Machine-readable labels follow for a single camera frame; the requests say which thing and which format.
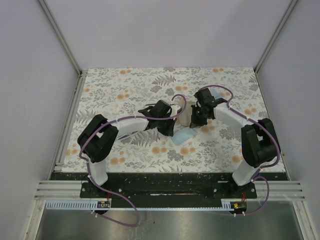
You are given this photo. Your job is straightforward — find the right aluminium frame post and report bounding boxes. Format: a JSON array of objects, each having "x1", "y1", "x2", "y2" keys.
[{"x1": 253, "y1": 0, "x2": 300, "y2": 75}]

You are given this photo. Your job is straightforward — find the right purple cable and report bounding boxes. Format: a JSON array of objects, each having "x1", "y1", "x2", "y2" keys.
[{"x1": 199, "y1": 84, "x2": 281, "y2": 217}]

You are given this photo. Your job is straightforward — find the left aluminium frame post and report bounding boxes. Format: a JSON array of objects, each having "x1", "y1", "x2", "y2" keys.
[{"x1": 36, "y1": 0, "x2": 83, "y2": 76}]

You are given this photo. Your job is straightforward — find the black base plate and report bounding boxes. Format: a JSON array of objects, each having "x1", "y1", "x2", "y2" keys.
[{"x1": 49, "y1": 171, "x2": 258, "y2": 201}]

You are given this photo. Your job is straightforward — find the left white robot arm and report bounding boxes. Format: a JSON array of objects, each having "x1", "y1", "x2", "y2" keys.
[{"x1": 77, "y1": 100, "x2": 182, "y2": 198}]

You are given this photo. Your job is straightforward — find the purple cable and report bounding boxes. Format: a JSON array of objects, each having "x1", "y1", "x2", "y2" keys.
[
  {"x1": 78, "y1": 94, "x2": 188, "y2": 228},
  {"x1": 199, "y1": 84, "x2": 281, "y2": 217}
]

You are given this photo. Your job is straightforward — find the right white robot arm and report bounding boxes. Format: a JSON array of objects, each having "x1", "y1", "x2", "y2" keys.
[{"x1": 190, "y1": 87, "x2": 281, "y2": 198}]

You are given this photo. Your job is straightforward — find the blue cleaning cloth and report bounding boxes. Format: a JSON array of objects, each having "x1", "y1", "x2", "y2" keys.
[
  {"x1": 172, "y1": 127, "x2": 197, "y2": 146},
  {"x1": 210, "y1": 89, "x2": 222, "y2": 99}
]

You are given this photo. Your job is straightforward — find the white frame sunglasses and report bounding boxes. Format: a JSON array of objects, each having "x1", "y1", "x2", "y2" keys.
[{"x1": 116, "y1": 130, "x2": 141, "y2": 141}]

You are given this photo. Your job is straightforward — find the aluminium frame post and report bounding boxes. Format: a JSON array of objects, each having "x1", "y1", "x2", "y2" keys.
[
  {"x1": 253, "y1": 0, "x2": 300, "y2": 75},
  {"x1": 36, "y1": 0, "x2": 83, "y2": 76}
]

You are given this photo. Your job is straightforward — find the pink glasses case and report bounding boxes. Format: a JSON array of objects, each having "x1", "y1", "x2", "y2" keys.
[{"x1": 177, "y1": 101, "x2": 196, "y2": 127}]

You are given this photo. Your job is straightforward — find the floral table mat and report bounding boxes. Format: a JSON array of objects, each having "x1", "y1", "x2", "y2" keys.
[{"x1": 61, "y1": 67, "x2": 268, "y2": 173}]

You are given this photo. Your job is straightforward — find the white cable duct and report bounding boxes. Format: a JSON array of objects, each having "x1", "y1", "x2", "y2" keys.
[{"x1": 45, "y1": 199, "x2": 234, "y2": 212}]

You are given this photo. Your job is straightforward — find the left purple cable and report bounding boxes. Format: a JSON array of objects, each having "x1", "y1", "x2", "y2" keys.
[{"x1": 78, "y1": 94, "x2": 188, "y2": 228}]

